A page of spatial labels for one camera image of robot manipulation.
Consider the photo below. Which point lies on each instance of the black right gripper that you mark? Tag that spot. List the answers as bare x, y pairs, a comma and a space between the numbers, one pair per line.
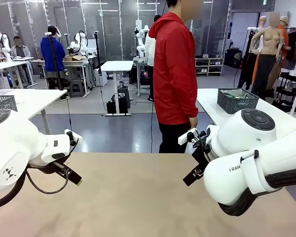
201, 155

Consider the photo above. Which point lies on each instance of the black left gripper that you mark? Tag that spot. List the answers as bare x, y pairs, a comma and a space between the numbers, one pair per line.
49, 168

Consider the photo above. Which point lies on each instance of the dark grey mesh basket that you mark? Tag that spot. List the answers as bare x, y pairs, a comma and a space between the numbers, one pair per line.
236, 106

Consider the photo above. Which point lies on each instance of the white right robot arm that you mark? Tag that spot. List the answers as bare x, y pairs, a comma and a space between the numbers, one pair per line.
249, 138

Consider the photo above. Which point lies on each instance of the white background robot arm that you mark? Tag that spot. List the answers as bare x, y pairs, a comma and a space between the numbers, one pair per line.
140, 37
3, 42
58, 32
80, 42

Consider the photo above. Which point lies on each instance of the red-sleeved right forearm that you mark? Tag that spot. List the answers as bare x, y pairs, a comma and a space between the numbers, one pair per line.
193, 106

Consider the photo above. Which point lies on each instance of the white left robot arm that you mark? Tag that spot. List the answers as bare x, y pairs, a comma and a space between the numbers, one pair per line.
14, 143

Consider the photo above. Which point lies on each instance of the grey perforated basket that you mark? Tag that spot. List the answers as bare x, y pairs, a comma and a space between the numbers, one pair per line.
2, 103

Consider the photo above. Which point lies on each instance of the person's right hand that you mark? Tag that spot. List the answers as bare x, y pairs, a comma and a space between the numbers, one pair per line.
193, 123

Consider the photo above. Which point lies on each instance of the white side table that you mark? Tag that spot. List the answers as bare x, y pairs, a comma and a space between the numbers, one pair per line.
207, 103

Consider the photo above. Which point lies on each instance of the grey step stool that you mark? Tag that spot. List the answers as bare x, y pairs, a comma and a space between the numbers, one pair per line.
76, 86

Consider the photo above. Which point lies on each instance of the person in red jacket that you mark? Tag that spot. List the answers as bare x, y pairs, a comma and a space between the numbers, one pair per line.
172, 74

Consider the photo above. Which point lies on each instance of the white computer case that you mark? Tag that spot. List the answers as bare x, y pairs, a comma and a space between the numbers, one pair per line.
101, 77

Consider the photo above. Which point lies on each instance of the wooden shoe shelf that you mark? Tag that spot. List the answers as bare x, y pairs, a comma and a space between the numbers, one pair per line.
212, 66

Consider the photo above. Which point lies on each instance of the grey workbench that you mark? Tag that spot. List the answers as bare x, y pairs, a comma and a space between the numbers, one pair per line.
74, 63

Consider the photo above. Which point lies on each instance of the open cardboard box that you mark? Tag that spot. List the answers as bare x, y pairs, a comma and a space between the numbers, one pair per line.
74, 58

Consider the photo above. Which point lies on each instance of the white standing desk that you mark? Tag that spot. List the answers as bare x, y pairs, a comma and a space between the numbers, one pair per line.
117, 65

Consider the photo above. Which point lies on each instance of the black luggage bag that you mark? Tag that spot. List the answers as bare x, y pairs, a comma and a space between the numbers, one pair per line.
233, 58

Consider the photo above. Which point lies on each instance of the person in blue hoodie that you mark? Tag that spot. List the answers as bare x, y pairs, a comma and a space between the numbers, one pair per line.
51, 54

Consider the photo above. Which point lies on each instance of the white robot bench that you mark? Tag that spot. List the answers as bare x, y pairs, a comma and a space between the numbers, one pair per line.
140, 59

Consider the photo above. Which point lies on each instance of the black shelf cart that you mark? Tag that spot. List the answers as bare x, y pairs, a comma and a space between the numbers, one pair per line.
286, 86

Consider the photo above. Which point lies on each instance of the long white desk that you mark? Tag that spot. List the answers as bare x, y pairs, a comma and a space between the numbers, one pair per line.
5, 64

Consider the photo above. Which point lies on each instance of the person in white jacket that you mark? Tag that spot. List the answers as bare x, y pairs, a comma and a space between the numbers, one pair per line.
150, 49

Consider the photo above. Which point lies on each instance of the seated person in grey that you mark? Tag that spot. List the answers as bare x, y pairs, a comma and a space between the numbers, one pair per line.
21, 50

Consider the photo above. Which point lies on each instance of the bare tan mannequin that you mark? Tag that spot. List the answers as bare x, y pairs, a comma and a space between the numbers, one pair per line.
271, 42

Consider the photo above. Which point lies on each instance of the pale mannequin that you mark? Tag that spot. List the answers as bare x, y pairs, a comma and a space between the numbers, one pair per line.
261, 24

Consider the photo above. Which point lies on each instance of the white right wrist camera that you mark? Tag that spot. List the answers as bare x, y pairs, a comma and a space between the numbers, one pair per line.
186, 138

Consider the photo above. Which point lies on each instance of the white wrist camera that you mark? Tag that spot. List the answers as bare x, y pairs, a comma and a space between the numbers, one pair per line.
79, 139
186, 138

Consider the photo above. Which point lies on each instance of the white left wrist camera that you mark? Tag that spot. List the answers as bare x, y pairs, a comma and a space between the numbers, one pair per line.
79, 139

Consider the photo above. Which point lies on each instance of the black camera stand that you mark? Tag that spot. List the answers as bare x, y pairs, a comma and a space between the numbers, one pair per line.
55, 61
97, 54

